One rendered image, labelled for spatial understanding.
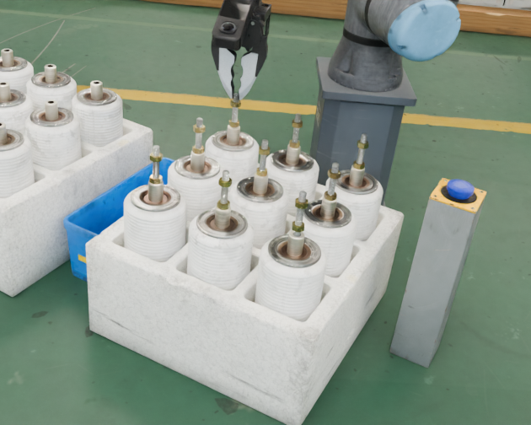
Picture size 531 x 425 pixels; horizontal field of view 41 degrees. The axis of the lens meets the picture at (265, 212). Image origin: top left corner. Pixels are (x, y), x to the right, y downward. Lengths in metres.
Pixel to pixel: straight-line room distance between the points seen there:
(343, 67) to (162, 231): 0.55
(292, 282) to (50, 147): 0.55
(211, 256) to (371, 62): 0.57
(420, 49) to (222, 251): 0.51
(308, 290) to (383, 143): 0.55
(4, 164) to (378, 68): 0.71
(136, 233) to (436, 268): 0.46
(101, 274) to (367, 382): 0.46
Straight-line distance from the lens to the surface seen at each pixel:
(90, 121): 1.40
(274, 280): 0.99
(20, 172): 1.26
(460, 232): 1.09
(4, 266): 1.29
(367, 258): 1.15
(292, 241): 0.99
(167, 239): 1.09
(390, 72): 1.46
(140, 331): 1.16
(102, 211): 1.37
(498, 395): 1.25
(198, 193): 1.16
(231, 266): 1.04
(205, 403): 1.13
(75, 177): 1.32
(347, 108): 1.43
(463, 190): 1.08
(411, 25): 1.25
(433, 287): 1.15
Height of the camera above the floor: 0.84
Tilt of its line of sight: 33 degrees down
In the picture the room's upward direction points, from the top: 7 degrees clockwise
